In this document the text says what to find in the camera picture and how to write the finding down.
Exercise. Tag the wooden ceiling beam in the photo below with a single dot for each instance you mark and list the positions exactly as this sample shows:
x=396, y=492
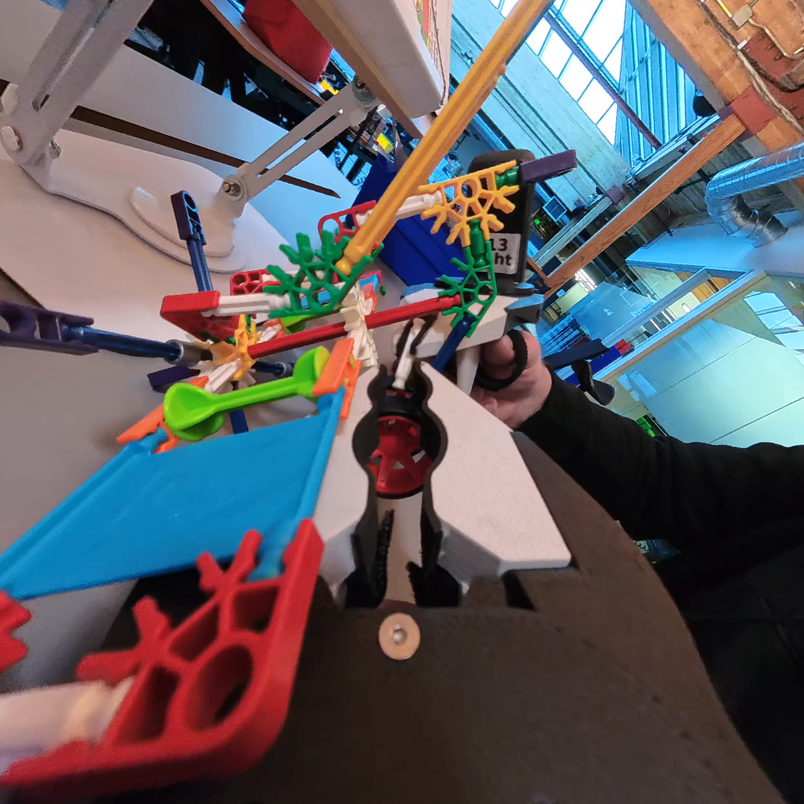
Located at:
x=691, y=37

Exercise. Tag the person's black clothing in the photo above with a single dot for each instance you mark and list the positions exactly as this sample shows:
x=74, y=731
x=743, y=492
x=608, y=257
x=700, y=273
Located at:
x=754, y=659

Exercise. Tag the person's right hand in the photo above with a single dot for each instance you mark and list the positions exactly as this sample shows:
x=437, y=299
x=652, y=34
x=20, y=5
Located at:
x=527, y=392

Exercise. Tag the red toy wheel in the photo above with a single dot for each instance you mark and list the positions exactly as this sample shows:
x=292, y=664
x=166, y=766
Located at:
x=392, y=468

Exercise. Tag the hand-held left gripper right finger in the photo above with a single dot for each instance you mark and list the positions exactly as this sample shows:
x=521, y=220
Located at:
x=490, y=502

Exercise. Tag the red bag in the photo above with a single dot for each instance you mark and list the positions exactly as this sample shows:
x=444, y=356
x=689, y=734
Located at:
x=289, y=31

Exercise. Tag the silver ventilation duct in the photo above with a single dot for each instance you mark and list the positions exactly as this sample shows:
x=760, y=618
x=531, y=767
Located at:
x=754, y=182

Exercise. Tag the person's right forearm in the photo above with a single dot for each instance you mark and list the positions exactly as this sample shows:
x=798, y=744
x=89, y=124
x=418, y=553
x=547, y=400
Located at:
x=659, y=477

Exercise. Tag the colourful plastic construction toy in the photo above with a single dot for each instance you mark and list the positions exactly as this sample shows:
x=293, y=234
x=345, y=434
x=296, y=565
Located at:
x=176, y=490

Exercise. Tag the blue plastic bin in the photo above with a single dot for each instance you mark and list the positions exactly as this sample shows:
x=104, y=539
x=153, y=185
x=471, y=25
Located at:
x=421, y=245

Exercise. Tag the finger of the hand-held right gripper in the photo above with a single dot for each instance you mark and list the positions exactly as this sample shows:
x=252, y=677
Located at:
x=487, y=326

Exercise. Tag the window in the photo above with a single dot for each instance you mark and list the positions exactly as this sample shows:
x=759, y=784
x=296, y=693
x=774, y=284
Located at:
x=584, y=75

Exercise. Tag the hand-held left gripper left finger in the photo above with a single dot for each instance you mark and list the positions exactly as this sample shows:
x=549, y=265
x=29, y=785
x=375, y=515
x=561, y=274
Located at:
x=342, y=496

